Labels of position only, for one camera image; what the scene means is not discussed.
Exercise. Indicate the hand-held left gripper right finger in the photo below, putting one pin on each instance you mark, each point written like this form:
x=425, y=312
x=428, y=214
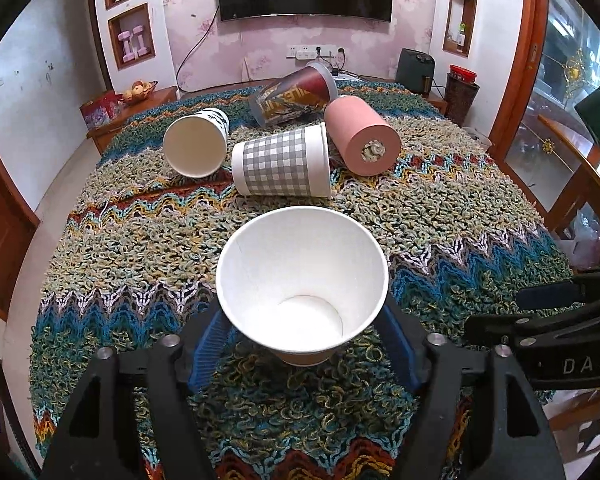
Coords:
x=401, y=347

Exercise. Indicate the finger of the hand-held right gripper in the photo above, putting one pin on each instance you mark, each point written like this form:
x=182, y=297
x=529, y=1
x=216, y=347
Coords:
x=495, y=330
x=550, y=296

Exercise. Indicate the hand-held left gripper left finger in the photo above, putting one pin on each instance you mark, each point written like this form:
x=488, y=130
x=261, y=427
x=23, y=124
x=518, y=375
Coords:
x=207, y=351

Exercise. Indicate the plain white paper cup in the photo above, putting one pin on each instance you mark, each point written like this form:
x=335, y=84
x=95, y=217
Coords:
x=300, y=260

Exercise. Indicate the grey checked paper cup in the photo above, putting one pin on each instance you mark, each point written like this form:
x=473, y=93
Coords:
x=280, y=160

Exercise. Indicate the white cup with black pattern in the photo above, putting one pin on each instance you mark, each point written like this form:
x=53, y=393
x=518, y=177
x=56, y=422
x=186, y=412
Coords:
x=195, y=142

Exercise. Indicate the dark red printed cup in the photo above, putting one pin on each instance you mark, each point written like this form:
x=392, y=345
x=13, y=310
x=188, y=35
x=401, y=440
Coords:
x=300, y=92

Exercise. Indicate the colourful knitted blanket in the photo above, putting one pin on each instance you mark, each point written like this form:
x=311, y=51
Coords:
x=130, y=240

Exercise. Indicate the dark wicker basket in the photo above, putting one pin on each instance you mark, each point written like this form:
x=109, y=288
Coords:
x=461, y=102

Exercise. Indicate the pink roll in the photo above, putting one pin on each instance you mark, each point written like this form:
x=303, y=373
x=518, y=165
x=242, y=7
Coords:
x=350, y=125

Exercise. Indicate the red tin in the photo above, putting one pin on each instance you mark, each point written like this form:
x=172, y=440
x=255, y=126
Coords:
x=463, y=74

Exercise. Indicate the wooden side cabinet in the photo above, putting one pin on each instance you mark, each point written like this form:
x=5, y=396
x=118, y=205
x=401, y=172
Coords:
x=165, y=97

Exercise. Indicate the black appliance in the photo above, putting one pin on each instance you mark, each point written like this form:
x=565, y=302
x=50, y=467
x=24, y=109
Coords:
x=415, y=72

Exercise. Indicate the wooden framed glass door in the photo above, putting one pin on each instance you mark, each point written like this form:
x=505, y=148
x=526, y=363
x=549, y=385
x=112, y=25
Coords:
x=560, y=35

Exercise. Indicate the colourful printed box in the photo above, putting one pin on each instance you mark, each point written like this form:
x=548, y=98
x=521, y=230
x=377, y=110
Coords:
x=100, y=110

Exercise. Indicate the fruit bowl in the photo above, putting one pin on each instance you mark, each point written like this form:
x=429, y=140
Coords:
x=139, y=92

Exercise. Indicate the small bottle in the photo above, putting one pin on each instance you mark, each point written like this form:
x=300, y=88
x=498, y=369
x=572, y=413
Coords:
x=461, y=35

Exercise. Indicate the pink dumbbell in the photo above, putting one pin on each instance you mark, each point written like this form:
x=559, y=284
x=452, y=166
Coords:
x=141, y=41
x=126, y=47

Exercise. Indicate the white wall socket strip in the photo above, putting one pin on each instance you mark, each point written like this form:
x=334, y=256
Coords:
x=307, y=51

